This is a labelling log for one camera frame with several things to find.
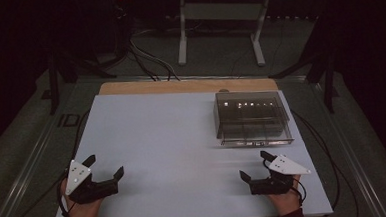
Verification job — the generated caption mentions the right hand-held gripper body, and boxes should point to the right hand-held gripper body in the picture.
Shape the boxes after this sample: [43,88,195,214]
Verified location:
[248,152,313,197]

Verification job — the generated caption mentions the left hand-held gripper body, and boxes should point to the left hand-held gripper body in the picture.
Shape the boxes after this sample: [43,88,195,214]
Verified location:
[63,157,121,206]

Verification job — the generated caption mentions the clear plastic drawer box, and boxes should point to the clear plastic drawer box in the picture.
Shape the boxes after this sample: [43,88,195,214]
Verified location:
[211,87,296,150]

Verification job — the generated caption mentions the person's left hand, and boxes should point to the person's left hand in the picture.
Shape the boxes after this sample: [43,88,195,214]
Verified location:
[59,175,105,217]

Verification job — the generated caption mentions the person's right hand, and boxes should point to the person's right hand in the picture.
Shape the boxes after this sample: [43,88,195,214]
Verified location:
[266,174,305,217]

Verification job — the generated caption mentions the black tripod stand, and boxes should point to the black tripod stand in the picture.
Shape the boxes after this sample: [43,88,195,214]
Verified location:
[45,47,119,116]
[265,12,344,117]

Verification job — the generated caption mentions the dark stand with red light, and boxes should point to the dark stand with red light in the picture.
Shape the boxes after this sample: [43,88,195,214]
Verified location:
[92,0,137,70]

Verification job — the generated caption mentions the white metal stand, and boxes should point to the white metal stand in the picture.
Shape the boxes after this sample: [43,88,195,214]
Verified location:
[174,0,277,72]

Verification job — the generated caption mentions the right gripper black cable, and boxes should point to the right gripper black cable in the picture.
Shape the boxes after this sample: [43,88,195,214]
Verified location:
[286,106,361,217]

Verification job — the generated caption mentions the bundle of floor cables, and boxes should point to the bundle of floor cables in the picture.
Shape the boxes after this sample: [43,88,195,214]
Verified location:
[127,33,182,85]

